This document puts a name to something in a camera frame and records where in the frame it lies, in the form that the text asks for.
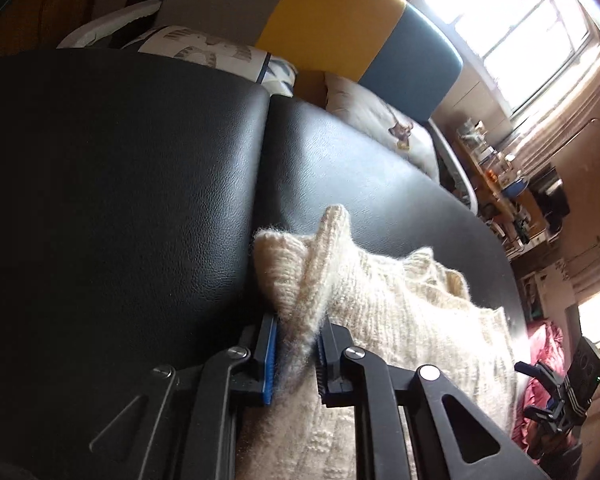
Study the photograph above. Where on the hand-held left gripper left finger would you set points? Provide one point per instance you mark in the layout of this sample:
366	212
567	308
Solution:
269	360

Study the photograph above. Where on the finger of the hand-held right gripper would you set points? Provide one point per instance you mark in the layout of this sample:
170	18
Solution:
535	372
540	414

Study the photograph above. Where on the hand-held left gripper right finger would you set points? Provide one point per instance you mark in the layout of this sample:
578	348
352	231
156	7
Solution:
322	365

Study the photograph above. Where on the cream knit sweater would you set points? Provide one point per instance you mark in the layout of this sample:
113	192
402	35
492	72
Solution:
405	320

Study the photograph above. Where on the pink cloth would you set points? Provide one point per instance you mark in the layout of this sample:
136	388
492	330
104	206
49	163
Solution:
545	345

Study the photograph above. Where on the black monitor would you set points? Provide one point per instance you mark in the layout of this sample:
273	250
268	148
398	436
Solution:
552	200

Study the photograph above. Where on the wooden desk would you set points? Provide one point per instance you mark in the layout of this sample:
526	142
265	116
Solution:
485	200

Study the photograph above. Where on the blue chair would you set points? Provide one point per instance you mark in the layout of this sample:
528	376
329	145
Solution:
515	189

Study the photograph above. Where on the pile of oranges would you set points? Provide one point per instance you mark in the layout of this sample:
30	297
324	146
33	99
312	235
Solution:
491	177

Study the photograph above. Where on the glass jar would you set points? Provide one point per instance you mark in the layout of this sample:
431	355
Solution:
467	135

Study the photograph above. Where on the beige patterned curtain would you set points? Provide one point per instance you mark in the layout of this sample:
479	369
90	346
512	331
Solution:
570	125

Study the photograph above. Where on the deer print cushion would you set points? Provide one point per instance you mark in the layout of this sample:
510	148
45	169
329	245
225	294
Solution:
380	115

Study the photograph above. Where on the geometric patterned cushion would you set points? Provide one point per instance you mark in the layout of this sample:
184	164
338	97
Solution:
200	47

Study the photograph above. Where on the barred window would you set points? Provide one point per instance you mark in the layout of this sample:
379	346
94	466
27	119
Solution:
520	20

